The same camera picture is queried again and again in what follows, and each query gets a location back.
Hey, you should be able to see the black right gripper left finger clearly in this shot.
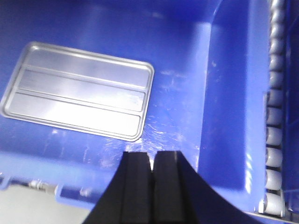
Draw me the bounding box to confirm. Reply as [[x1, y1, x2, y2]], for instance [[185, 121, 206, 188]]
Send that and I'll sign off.
[[83, 152, 152, 224]]

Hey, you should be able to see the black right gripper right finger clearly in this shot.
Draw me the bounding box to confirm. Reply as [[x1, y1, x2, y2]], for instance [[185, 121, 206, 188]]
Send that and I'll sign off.
[[154, 151, 259, 224]]

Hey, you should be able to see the small ribbed silver tray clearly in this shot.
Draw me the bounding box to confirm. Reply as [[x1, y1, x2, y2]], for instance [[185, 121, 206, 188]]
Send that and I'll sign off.
[[0, 42, 155, 142]]

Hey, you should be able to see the blue plastic box right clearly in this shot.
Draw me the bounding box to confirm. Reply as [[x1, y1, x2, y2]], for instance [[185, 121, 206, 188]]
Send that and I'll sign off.
[[0, 0, 299, 224]]

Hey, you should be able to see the right white roller track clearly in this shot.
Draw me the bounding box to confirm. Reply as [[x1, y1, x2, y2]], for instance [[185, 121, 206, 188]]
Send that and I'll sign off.
[[259, 0, 286, 218]]

